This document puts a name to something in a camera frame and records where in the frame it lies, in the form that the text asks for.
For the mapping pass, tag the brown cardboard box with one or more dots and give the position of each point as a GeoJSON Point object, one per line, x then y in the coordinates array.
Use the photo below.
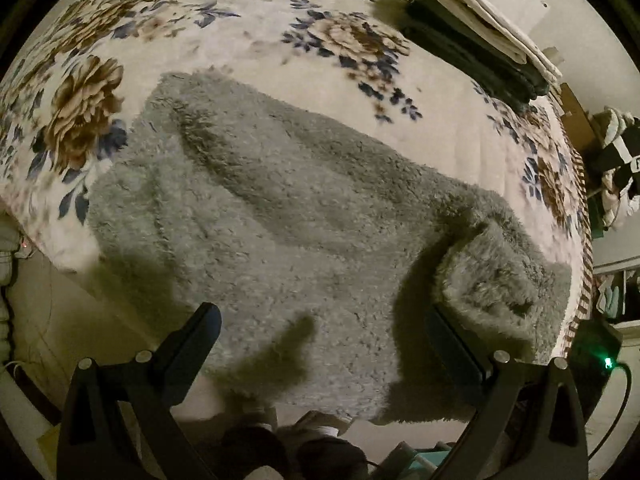
{"type": "Point", "coordinates": [576, 122]}

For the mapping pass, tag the floral bed blanket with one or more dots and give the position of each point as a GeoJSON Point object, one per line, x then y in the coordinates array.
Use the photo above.
{"type": "Point", "coordinates": [70, 97]}

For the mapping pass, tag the black and white jacket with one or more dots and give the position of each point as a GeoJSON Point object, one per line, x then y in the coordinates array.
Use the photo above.
{"type": "Point", "coordinates": [615, 167]}

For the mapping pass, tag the brown checkered blanket edge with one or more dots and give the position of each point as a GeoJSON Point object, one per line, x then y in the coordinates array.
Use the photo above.
{"type": "Point", "coordinates": [585, 293]}

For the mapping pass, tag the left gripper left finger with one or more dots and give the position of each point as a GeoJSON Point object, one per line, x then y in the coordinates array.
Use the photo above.
{"type": "Point", "coordinates": [94, 442]}

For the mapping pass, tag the white wardrobe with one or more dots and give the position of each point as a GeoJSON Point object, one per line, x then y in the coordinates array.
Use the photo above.
{"type": "Point", "coordinates": [616, 276]}

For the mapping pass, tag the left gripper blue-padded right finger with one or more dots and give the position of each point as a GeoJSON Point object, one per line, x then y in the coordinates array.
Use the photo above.
{"type": "Point", "coordinates": [536, 407]}

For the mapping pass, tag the dark folded pants stack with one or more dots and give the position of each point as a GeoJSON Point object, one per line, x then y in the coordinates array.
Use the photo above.
{"type": "Point", "coordinates": [436, 30]}

